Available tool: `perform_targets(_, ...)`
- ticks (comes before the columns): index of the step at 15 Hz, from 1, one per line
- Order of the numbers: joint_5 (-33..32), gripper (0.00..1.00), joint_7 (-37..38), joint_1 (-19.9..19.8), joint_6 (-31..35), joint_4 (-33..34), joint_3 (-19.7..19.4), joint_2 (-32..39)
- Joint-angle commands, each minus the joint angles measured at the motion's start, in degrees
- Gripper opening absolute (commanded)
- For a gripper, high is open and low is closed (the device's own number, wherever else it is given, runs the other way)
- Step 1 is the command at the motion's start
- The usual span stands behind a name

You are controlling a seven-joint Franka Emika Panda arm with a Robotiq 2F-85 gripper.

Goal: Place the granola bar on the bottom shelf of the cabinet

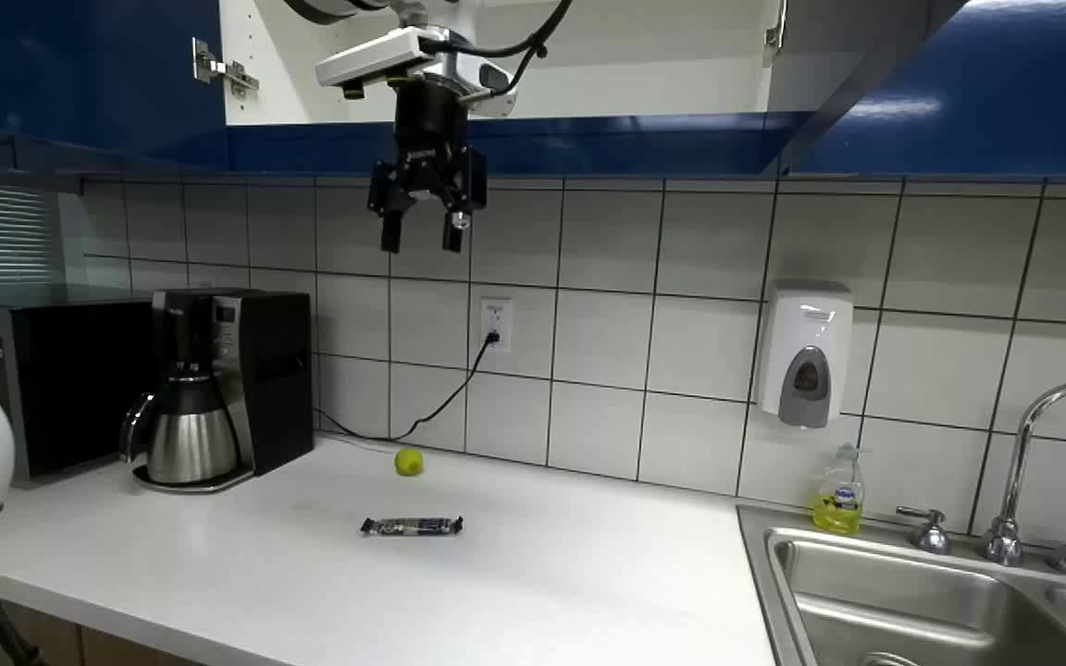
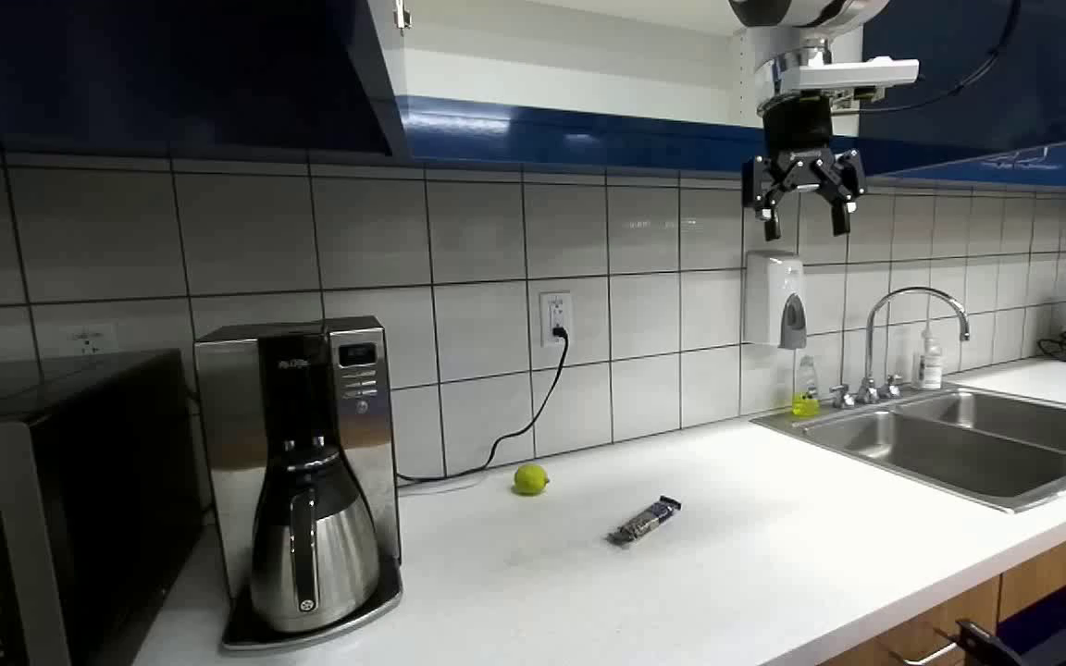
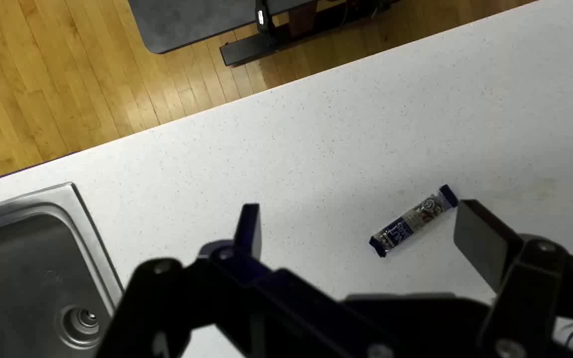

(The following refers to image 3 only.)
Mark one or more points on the grey floor mat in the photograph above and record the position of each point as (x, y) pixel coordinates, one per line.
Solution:
(170, 24)

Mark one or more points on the stainless steel sink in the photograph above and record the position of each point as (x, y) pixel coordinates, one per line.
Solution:
(59, 287)

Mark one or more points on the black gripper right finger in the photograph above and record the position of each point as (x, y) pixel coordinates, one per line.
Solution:
(533, 279)

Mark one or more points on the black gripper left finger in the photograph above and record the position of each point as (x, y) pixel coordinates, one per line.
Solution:
(264, 313)

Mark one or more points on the black stand base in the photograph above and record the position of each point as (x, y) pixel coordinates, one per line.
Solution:
(304, 22)

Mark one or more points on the granola bar blue wrapper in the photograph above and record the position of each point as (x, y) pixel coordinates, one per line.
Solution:
(413, 221)

